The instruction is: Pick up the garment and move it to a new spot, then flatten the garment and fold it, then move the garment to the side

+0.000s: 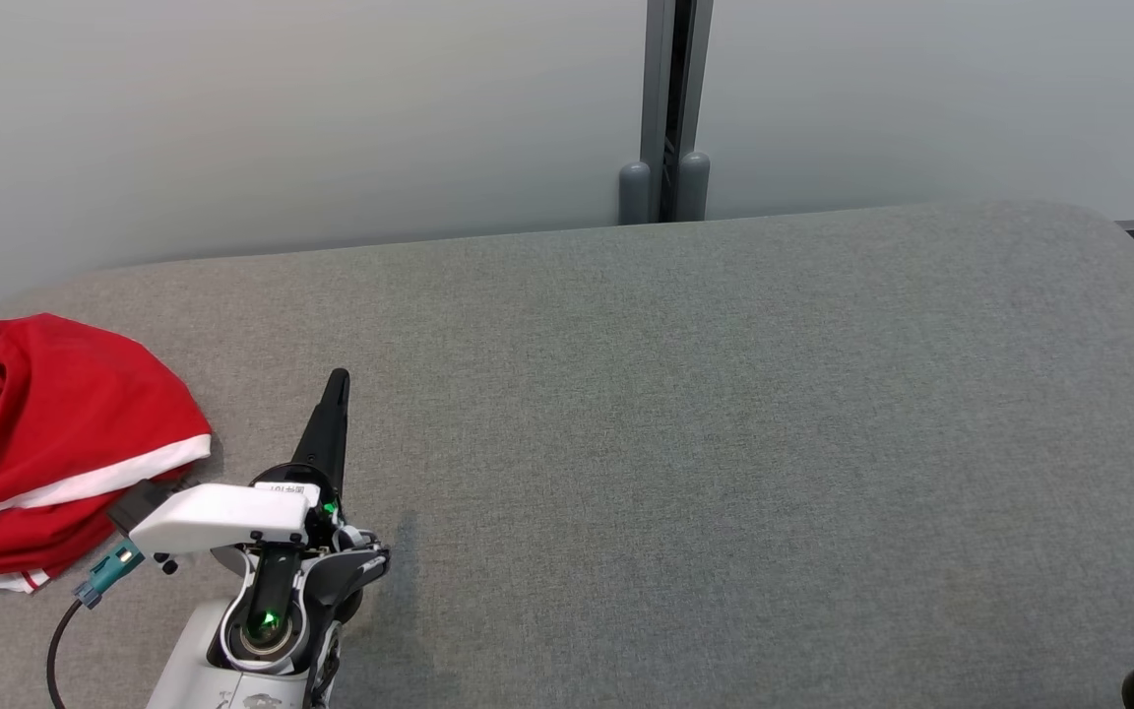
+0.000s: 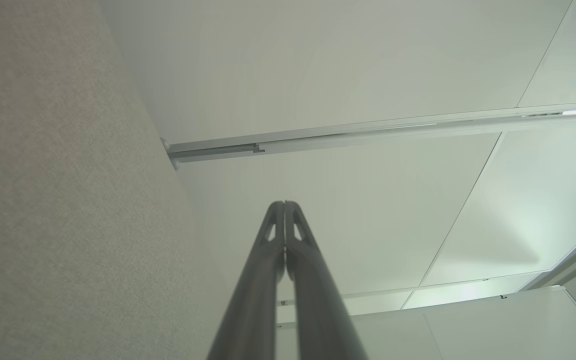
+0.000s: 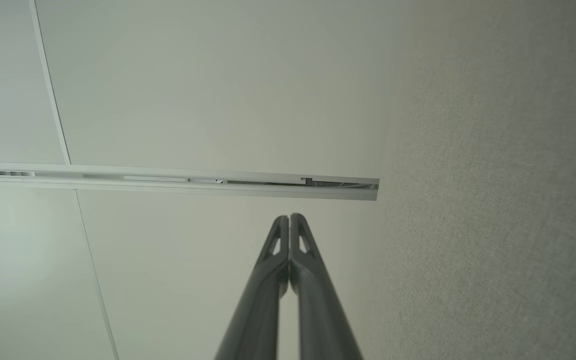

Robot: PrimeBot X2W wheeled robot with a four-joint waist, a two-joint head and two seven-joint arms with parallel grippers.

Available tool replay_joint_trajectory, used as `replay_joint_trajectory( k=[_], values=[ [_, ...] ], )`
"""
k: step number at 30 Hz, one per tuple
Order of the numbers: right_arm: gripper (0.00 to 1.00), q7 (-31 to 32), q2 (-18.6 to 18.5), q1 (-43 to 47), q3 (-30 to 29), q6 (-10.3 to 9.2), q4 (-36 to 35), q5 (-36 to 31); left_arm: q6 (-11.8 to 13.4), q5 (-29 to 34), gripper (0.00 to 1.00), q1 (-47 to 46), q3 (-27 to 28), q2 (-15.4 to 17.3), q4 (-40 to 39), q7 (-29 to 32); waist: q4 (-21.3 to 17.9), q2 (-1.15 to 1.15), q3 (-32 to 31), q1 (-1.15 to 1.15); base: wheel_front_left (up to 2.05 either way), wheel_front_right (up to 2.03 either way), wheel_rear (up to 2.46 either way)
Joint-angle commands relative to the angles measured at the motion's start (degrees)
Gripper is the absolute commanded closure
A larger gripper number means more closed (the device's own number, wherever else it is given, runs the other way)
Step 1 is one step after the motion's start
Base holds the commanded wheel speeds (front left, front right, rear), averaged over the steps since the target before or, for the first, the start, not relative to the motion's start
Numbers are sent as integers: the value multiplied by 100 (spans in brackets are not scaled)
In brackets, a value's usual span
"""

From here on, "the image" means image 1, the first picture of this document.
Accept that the left camera cable teal connector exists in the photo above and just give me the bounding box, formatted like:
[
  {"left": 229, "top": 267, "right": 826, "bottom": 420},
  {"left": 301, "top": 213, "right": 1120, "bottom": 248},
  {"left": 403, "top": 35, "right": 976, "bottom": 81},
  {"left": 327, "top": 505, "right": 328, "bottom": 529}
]
[{"left": 47, "top": 540, "right": 147, "bottom": 709}]

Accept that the red garment with white band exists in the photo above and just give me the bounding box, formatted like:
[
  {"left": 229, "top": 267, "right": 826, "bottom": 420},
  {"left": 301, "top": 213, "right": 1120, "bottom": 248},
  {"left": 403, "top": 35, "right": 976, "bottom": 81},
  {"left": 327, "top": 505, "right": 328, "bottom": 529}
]
[{"left": 0, "top": 313, "right": 214, "bottom": 584}]

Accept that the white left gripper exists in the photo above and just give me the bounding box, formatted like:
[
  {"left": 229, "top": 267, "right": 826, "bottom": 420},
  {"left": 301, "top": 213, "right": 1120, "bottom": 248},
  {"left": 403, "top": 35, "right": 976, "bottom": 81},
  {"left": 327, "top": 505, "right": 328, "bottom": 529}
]
[{"left": 129, "top": 368, "right": 391, "bottom": 604}]

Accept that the grey partition post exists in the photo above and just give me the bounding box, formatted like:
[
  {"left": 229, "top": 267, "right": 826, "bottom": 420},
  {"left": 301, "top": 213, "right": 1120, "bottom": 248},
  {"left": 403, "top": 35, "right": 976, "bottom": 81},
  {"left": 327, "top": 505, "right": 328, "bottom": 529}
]
[{"left": 618, "top": 0, "right": 716, "bottom": 226}]

